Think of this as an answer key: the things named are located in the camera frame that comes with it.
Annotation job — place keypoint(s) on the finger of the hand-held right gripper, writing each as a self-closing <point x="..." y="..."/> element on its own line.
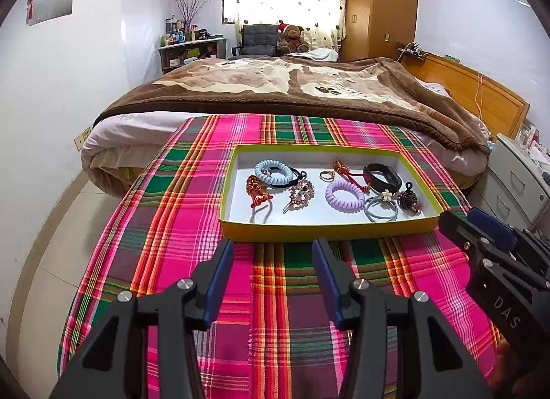
<point x="459" y="231"/>
<point x="494" y="227"/>

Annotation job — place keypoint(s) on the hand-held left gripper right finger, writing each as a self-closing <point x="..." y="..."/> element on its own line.
<point x="328" y="283"/>

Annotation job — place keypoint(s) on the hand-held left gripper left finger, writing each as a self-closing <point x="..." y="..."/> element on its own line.
<point x="217" y="283"/>

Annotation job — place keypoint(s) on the dark red beaded hair claw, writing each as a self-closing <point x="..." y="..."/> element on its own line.
<point x="408" y="201"/>

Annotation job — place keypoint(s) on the yellow-rimmed white tray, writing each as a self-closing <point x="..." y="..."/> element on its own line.
<point x="318" y="210"/>

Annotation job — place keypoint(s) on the rhinestone hair clip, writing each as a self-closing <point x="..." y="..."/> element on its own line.
<point x="300" y="193"/>

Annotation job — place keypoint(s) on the person's right hand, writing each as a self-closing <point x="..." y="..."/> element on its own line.
<point x="505" y="360"/>

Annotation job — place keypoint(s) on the grey drawer cabinet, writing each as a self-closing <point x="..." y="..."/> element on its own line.
<point x="511" y="180"/>

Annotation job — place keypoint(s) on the pink green plaid cloth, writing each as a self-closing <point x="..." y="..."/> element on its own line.
<point x="172" y="210"/>

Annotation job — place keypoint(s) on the black wristband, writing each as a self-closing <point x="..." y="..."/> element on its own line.
<point x="374" y="180"/>

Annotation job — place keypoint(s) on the wooden headboard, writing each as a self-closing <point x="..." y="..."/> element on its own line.
<point x="464" y="85"/>

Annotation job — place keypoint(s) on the white floral pillow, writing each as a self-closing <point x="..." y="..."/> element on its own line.
<point x="434" y="87"/>

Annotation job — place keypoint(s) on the power strip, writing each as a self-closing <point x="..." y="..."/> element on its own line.
<point x="410" y="50"/>

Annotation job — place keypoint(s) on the brown printed blanket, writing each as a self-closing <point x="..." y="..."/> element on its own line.
<point x="258" y="94"/>

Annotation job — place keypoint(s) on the white folded cloth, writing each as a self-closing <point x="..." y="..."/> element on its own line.
<point x="320" y="54"/>

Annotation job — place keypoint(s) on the grey desk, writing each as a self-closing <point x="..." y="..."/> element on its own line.
<point x="189" y="53"/>

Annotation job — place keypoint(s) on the wooden wardrobe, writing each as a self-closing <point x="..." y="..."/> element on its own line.
<point x="382" y="3"/>

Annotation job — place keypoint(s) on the dark grey chair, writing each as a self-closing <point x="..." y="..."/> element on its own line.
<point x="258" y="40"/>

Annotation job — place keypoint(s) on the brown teddy bear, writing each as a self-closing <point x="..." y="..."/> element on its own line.
<point x="293" y="38"/>

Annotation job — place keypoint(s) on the cluster of toiletry bottles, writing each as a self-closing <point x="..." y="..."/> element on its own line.
<point x="180" y="34"/>

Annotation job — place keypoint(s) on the dried branch bouquet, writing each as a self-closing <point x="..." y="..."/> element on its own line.
<point x="191" y="6"/>

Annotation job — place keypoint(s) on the wall socket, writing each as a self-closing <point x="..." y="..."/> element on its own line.
<point x="82" y="139"/>

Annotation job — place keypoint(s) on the red wall ornament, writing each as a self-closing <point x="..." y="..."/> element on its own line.
<point x="31" y="3"/>

